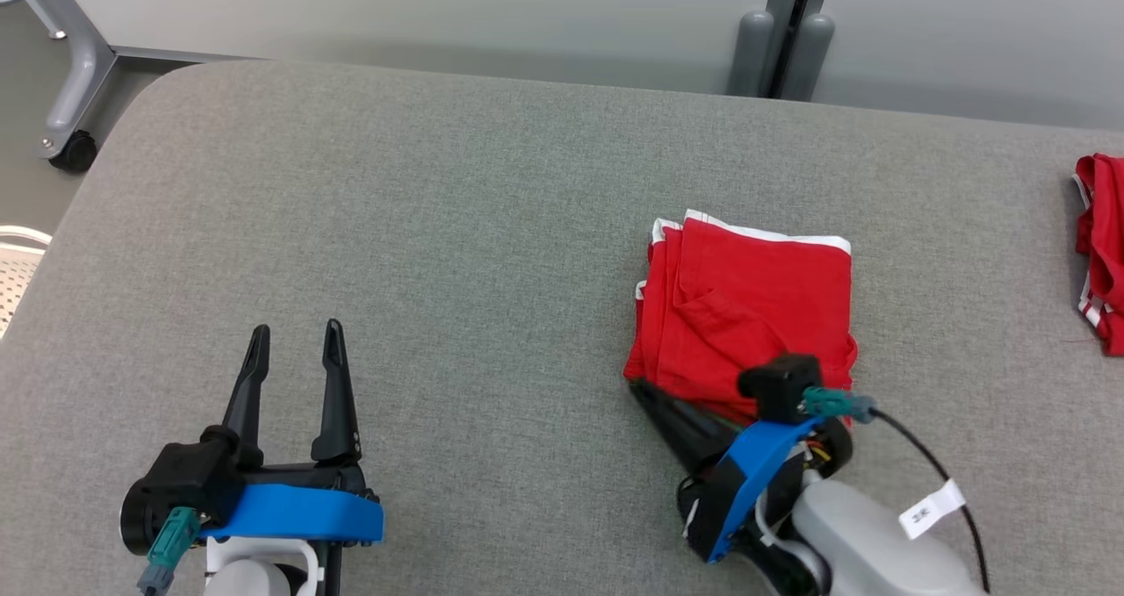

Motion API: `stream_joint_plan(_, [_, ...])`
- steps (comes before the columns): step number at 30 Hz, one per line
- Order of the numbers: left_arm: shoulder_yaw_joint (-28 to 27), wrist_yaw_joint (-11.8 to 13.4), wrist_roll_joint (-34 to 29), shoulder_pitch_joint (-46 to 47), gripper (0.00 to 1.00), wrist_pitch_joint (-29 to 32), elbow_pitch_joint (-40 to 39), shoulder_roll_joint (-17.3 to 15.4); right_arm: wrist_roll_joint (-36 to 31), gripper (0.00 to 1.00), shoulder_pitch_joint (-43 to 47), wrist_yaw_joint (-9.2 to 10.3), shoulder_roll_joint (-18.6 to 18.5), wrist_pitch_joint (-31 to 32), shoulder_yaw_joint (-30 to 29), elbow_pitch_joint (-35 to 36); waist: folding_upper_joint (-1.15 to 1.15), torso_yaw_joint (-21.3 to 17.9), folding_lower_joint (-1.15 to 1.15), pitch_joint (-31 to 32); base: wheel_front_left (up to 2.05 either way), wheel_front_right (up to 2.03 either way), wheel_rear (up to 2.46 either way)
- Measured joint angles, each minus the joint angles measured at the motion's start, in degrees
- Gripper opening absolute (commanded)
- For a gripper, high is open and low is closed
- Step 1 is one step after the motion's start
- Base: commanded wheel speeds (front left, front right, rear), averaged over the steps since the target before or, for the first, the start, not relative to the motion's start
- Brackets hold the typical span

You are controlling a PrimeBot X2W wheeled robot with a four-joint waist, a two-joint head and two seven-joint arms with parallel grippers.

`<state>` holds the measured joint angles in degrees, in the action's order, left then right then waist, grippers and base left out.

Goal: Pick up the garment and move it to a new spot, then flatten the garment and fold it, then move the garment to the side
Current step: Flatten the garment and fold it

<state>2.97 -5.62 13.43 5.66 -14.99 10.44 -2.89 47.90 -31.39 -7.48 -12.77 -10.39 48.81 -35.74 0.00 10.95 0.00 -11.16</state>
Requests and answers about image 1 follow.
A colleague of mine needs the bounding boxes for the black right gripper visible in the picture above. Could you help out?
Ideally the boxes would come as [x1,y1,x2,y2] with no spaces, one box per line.
[630,381,854,562]

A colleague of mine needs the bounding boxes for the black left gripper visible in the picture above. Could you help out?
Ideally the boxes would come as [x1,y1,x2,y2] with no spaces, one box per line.
[121,319,381,555]

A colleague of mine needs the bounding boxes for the red shorts with white hem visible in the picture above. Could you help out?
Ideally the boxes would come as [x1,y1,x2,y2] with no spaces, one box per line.
[622,210,859,427]

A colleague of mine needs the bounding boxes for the red white number 23 shirt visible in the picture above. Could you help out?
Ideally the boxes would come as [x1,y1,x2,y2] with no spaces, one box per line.
[1074,153,1124,357]

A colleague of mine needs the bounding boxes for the white perforated laundry basket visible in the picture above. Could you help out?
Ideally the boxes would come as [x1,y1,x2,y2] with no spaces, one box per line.
[0,225,54,341]

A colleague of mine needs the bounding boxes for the black caster wheel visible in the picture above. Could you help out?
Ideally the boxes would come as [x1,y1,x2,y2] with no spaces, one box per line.
[48,129,99,173]

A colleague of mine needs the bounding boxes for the blue right camera bracket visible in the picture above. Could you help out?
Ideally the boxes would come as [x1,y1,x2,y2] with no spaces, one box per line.
[705,414,826,564]

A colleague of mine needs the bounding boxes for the blue camera bracket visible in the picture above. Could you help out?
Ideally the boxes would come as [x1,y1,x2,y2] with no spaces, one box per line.
[705,414,826,564]
[198,484,385,546]

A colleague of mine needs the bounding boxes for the blue left camera bracket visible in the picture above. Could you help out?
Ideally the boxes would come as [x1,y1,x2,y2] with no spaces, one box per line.
[198,484,385,546]

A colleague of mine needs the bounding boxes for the teal plug left camera cable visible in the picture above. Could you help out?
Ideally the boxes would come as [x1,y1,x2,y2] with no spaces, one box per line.
[136,506,203,596]

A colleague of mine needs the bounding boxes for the grey double partition post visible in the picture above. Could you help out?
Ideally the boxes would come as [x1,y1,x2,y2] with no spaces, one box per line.
[727,0,837,104]

